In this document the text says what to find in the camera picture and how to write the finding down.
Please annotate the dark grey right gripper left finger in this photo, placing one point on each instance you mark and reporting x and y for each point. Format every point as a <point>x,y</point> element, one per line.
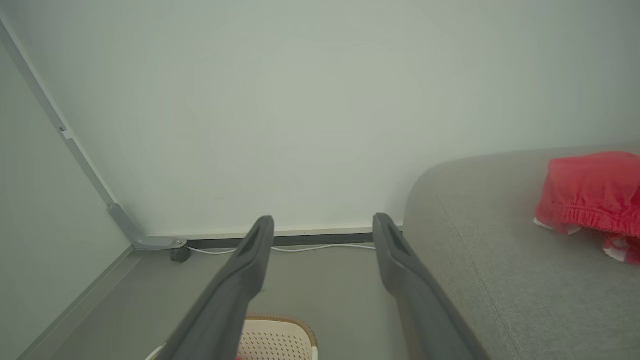
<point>225,305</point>

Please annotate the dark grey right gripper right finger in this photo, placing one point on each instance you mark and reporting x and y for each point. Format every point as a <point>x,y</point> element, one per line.
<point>420,305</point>

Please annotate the red shorts with white stripes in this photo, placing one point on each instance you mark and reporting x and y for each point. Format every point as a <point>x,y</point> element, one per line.
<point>590,200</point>

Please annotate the grey fabric sofa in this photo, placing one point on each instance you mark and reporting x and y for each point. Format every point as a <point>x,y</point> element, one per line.
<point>530,260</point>

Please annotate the white perforated laundry basket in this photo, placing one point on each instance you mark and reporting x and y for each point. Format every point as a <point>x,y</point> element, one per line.
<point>275,340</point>

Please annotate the black caster wheel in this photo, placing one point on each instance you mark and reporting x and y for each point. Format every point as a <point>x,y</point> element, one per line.
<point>180,254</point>

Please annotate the grey metal frame bracket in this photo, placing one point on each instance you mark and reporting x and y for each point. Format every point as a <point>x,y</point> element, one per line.
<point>135,230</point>

